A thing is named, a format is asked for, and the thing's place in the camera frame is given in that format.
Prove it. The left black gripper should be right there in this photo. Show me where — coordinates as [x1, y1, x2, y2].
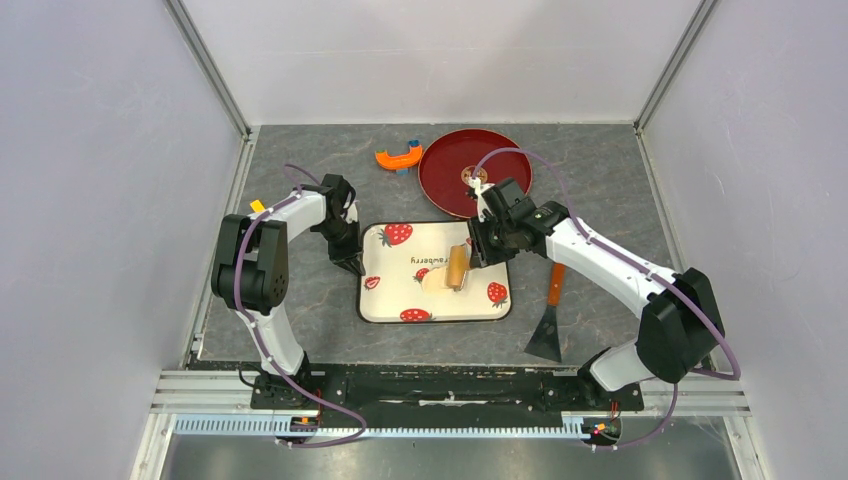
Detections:
[312, 218, 361, 276]

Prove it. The strawberry pattern tray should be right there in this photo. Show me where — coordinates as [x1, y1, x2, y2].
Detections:
[357, 221, 512, 325]

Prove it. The wooden dough roller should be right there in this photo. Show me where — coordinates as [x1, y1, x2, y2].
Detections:
[445, 245, 470, 291]

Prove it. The white dough piece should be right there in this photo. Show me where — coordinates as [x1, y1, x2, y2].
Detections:
[421, 267, 454, 294]

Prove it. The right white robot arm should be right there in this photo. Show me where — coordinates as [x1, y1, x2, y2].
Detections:
[468, 178, 726, 408]

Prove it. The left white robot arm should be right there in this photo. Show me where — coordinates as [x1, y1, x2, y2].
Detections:
[210, 174, 365, 408]

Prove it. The red round plate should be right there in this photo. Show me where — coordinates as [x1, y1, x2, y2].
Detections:
[418, 129, 533, 219]

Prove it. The yellow block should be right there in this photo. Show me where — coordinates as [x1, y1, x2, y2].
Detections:
[250, 200, 267, 214]

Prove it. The orange U-shaped toy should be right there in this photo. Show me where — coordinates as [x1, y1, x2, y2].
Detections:
[375, 139, 424, 172]

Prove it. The orange handled scraper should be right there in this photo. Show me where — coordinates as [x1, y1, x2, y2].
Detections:
[524, 263, 566, 364]

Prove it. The white toothed cable strip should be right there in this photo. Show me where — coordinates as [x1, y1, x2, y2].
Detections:
[174, 414, 590, 440]

